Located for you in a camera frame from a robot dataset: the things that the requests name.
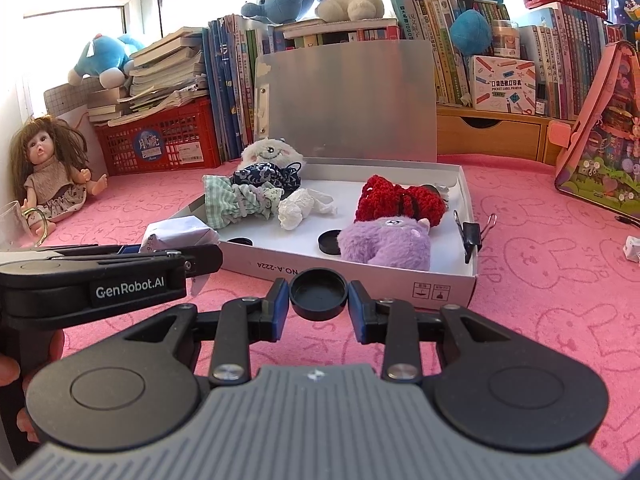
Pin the white paper figure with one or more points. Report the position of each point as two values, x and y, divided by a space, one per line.
180 232

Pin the label printer box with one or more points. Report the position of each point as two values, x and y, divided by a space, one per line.
502 82

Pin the row of shelf books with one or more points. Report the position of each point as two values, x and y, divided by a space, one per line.
565 60

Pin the small white paper cube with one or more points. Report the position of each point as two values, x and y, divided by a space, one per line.
632 250

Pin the black binder clip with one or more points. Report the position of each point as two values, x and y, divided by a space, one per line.
472 237

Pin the flat stacked books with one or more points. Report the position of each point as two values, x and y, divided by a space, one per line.
345 32

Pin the pink triangular toy case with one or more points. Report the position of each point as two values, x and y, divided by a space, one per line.
610 160

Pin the red knitted bow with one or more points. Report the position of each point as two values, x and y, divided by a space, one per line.
385 200

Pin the navy floral scrunchie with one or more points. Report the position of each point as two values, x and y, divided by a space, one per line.
265 177

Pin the red plastic crate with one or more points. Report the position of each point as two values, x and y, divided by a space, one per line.
190 130

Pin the white cardboard box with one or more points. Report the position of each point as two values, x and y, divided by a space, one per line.
290 240

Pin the row of blue thin books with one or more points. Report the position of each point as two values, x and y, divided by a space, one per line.
227 90

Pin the purple plush monster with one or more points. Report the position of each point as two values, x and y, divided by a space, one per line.
385 245

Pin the white plush toy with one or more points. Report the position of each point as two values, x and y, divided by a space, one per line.
270 152

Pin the pink rabbit print blanket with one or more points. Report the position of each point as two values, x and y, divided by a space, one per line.
550 285

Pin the grey grid board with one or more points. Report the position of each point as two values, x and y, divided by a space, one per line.
62 102

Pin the stack of tape rolls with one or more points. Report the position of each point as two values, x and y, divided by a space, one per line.
506 37

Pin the wooden drawer organizer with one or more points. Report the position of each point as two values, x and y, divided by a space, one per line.
500 135

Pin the green checked cloth scrunchie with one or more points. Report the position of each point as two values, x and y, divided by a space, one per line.
220 200

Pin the person's left hand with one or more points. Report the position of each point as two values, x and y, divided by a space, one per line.
7 370

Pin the brown haired doll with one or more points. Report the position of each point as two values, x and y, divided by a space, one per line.
47 170

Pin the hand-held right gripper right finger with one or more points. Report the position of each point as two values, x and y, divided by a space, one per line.
359 310

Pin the clear glass cup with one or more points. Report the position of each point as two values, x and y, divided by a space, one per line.
12 227

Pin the stack of worn books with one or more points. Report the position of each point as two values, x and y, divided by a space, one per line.
160 75

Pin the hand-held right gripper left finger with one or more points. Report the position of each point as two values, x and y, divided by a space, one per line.
279 310

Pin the white tissue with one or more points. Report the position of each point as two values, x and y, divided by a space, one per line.
295 210

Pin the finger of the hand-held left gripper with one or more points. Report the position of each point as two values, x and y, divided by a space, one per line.
205 262
131 249

